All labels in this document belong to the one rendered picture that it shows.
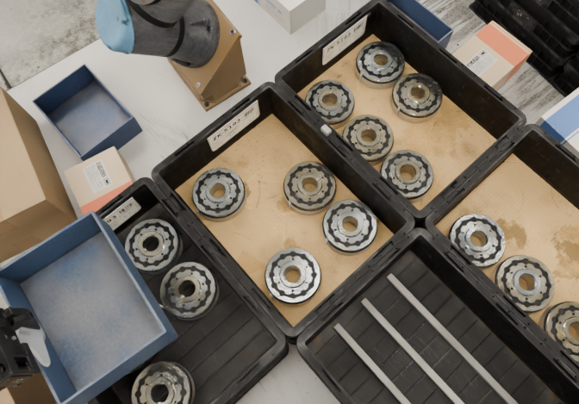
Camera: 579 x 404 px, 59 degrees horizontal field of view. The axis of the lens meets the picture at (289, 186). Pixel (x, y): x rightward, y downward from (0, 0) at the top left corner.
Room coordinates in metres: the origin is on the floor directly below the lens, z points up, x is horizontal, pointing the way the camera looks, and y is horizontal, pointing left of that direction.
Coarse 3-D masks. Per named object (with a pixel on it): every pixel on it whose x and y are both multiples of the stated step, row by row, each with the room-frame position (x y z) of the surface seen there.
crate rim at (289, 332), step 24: (288, 96) 0.52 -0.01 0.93; (216, 120) 0.48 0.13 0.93; (312, 120) 0.46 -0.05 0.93; (192, 144) 0.43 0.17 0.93; (336, 144) 0.41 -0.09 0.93; (360, 168) 0.35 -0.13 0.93; (168, 192) 0.34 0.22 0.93; (384, 192) 0.30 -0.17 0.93; (192, 216) 0.29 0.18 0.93; (408, 216) 0.26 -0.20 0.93; (336, 288) 0.14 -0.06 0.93; (312, 312) 0.11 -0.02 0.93; (288, 336) 0.07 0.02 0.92
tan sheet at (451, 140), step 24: (360, 48) 0.68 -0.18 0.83; (336, 72) 0.63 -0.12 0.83; (408, 72) 0.61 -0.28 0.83; (360, 96) 0.56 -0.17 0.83; (384, 96) 0.56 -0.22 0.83; (384, 120) 0.50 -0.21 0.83; (432, 120) 0.49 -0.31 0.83; (456, 120) 0.49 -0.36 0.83; (408, 144) 0.44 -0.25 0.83; (432, 144) 0.44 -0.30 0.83; (456, 144) 0.43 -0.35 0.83; (480, 144) 0.43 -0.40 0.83; (456, 168) 0.38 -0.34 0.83; (432, 192) 0.33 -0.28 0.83
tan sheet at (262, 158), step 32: (256, 128) 0.51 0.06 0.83; (224, 160) 0.44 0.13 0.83; (256, 160) 0.43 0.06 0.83; (288, 160) 0.43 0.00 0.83; (224, 192) 0.37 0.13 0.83; (256, 192) 0.36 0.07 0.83; (224, 224) 0.30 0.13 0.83; (256, 224) 0.30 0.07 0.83; (288, 224) 0.29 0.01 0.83; (320, 224) 0.29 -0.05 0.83; (352, 224) 0.28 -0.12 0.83; (256, 256) 0.23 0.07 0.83; (320, 256) 0.22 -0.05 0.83; (352, 256) 0.22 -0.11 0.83; (320, 288) 0.16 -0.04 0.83; (288, 320) 0.11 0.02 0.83
